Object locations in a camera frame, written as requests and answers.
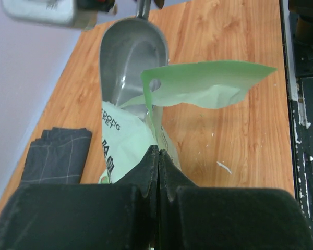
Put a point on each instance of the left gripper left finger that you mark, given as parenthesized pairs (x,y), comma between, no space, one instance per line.
(121,215)

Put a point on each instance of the grey metal scoop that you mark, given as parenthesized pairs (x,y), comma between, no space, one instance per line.
(128,47)

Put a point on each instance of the green litter bag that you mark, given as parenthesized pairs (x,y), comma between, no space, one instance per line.
(132,105)

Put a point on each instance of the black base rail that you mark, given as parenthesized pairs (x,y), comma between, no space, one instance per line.
(297,32)

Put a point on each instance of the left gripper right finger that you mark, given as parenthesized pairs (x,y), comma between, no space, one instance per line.
(193,217)

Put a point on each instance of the dark checked folded cloth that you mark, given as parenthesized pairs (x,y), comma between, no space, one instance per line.
(57,157)

